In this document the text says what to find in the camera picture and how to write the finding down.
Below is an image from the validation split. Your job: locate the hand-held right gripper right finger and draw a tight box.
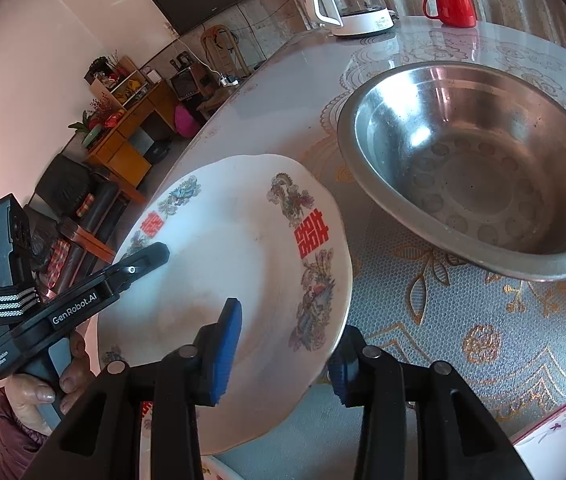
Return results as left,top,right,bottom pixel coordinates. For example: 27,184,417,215
327,325,534,480

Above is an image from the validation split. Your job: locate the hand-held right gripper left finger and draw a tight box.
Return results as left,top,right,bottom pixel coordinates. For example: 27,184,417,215
28,298,244,480

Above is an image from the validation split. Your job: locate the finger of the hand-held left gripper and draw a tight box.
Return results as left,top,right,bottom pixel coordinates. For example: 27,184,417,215
105,241,171,296

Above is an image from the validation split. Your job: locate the large white plate red print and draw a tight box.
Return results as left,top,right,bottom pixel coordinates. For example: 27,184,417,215
97,152,354,456

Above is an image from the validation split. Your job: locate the pink floral plate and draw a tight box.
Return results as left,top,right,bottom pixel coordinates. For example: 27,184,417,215
510,387,566,480

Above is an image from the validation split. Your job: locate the stainless steel basin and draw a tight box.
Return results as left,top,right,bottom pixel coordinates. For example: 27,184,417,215
337,61,566,282

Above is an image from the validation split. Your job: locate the person's left hand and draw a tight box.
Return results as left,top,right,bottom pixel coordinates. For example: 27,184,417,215
3,330,98,433

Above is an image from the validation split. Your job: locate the black leather armchair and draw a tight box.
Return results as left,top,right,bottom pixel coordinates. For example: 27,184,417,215
25,154,131,301

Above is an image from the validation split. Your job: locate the wooden desk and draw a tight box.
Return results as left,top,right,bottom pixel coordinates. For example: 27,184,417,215
85,80,181,201

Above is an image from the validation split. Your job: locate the potted green plant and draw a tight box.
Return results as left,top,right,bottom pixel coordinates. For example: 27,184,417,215
68,110,108,148

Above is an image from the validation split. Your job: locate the pink bag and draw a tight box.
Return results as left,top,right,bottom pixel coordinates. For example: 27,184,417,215
173,104,199,138

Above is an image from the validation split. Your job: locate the wooden shelf with ornaments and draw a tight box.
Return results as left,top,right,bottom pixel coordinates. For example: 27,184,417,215
84,55,151,108

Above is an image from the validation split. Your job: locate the black speaker box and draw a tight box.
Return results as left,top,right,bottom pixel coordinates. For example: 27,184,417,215
169,64,214,106

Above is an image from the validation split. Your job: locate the wooden chair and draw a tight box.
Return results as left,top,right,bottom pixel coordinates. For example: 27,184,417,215
195,25,254,118

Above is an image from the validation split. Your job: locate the red mug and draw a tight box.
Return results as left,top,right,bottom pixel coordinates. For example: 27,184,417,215
422,0,478,29

